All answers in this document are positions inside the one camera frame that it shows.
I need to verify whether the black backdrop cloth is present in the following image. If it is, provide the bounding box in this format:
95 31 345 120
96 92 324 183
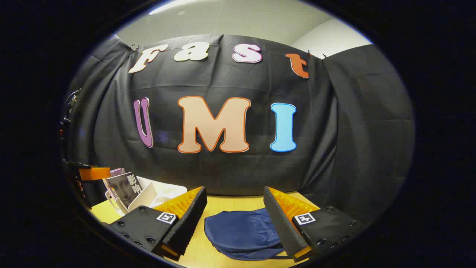
63 34 415 224

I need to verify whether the dark portrait cover book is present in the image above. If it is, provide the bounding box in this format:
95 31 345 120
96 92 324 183
106 172 144 209

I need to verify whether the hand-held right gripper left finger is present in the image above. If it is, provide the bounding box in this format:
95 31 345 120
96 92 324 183
101 186 208 261

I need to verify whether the blue schoolbag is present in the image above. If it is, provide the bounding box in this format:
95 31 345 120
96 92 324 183
204 208 287 261

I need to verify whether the white and purple book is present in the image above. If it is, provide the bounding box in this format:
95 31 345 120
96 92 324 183
102 167 126 190

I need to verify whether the white bookshelf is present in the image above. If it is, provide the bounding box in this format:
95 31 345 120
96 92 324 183
105 177 187 216

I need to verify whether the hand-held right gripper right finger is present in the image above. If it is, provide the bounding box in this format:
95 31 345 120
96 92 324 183
263 186 369 263

